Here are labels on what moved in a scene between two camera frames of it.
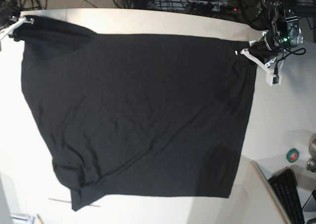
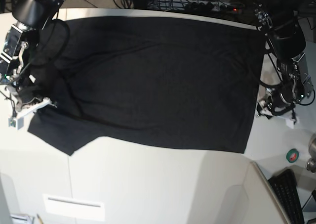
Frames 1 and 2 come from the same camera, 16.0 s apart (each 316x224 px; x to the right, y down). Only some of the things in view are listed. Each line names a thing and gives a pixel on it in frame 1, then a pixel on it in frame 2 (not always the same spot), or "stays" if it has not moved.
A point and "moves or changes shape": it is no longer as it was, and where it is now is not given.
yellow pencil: [41, 221] stays
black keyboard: [285, 184] stays
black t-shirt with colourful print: [139, 114] moves or changes shape
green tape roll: [292, 155] stays
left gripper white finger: [6, 31] -> [25, 112]
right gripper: [265, 49] -> [277, 103]
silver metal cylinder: [311, 164] stays
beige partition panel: [265, 206] stays
